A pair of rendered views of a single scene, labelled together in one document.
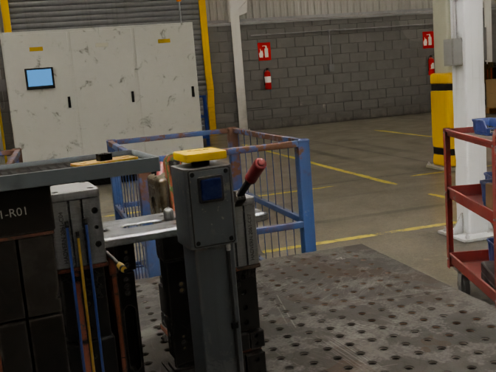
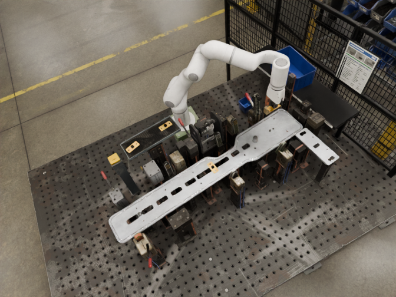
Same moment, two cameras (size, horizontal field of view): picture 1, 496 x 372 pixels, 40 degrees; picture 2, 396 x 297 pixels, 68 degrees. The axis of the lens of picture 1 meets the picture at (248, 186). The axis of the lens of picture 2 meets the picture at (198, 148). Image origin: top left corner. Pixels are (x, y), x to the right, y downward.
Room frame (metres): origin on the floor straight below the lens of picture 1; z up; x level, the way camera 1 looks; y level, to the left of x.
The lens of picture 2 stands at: (1.98, 0.55, 2.65)
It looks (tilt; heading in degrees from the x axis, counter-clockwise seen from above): 57 degrees down; 178
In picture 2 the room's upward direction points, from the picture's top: 11 degrees counter-clockwise
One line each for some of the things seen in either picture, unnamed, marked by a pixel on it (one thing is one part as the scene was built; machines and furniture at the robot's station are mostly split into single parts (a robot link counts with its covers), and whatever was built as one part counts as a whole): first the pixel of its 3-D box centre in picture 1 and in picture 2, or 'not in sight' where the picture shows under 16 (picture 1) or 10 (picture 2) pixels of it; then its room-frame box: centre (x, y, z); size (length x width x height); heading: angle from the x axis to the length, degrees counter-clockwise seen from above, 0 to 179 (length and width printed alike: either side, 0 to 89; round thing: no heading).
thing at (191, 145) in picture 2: not in sight; (193, 157); (0.91, 0.54, 0.89); 0.13 x 0.11 x 0.38; 22
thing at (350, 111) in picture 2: not in sight; (297, 82); (0.55, 1.40, 1.02); 0.90 x 0.22 x 0.03; 22
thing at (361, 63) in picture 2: not in sight; (356, 67); (0.78, 1.62, 1.30); 0.23 x 0.02 x 0.31; 22
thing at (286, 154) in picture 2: not in sight; (281, 166); (1.11, 1.10, 0.87); 0.12 x 0.09 x 0.35; 22
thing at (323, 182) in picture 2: not in sight; (324, 170); (1.19, 1.36, 0.84); 0.11 x 0.06 x 0.29; 22
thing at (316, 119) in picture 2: not in sight; (310, 133); (0.92, 1.38, 0.88); 0.08 x 0.08 x 0.36; 22
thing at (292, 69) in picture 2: not in sight; (291, 68); (0.48, 1.37, 1.10); 0.30 x 0.17 x 0.13; 16
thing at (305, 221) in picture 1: (203, 226); not in sight; (3.60, 0.26, 0.47); 1.20 x 0.80 x 0.95; 17
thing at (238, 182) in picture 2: not in sight; (237, 191); (1.22, 0.77, 0.87); 0.12 x 0.09 x 0.35; 22
